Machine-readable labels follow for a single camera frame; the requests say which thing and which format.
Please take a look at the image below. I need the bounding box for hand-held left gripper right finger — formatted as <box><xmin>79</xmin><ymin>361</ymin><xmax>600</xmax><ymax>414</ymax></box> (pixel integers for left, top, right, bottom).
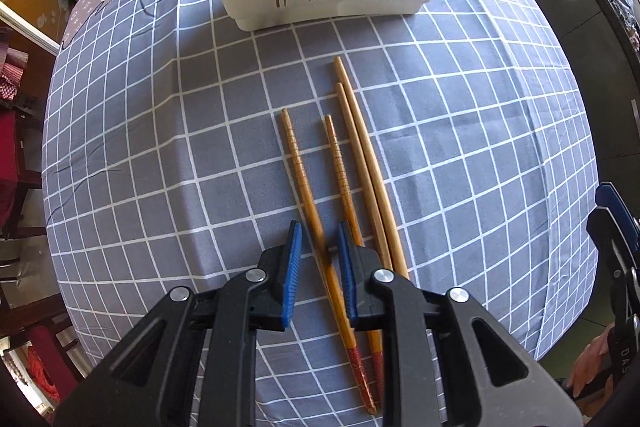
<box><xmin>337</xmin><ymin>222</ymin><xmax>583</xmax><ymax>427</ymax></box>

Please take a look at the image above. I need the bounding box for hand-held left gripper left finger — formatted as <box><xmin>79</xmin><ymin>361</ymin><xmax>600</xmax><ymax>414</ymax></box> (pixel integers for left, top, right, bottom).
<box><xmin>52</xmin><ymin>221</ymin><xmax>303</xmax><ymax>427</ymax></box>

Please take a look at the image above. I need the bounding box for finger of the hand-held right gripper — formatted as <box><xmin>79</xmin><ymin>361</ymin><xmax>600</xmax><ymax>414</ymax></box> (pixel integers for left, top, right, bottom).
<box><xmin>586</xmin><ymin>183</ymin><xmax>640</xmax><ymax>268</ymax></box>

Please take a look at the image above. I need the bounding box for plain tan wooden chopstick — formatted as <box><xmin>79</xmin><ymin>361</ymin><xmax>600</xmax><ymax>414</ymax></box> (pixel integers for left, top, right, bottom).
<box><xmin>333</xmin><ymin>56</ymin><xmax>411</xmax><ymax>280</ymax></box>
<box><xmin>335</xmin><ymin>82</ymin><xmax>396</xmax><ymax>270</ymax></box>

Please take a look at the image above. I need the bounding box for grooved brown red-tipped chopstick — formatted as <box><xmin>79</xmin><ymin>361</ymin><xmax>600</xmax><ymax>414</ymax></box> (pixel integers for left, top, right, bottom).
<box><xmin>324</xmin><ymin>115</ymin><xmax>387</xmax><ymax>408</ymax></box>
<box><xmin>280</xmin><ymin>108</ymin><xmax>377</xmax><ymax>416</ymax></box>

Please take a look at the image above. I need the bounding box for person's right hand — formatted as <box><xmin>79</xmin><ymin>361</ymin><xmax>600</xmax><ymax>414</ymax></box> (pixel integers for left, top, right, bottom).
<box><xmin>570</xmin><ymin>323</ymin><xmax>612</xmax><ymax>401</ymax></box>

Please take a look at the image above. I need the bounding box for blue checked tablecloth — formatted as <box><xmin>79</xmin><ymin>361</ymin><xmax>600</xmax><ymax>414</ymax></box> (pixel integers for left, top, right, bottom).
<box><xmin>42</xmin><ymin>0</ymin><xmax>598</xmax><ymax>427</ymax></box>

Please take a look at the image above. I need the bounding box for crumpled shiny bag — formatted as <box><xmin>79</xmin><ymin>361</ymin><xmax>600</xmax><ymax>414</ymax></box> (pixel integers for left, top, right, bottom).
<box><xmin>602</xmin><ymin>0</ymin><xmax>640</xmax><ymax>38</ymax></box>

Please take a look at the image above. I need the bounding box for red checked apron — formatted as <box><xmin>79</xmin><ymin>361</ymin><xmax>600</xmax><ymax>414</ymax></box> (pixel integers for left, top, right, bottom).
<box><xmin>0</xmin><ymin>27</ymin><xmax>28</xmax><ymax>108</ymax></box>

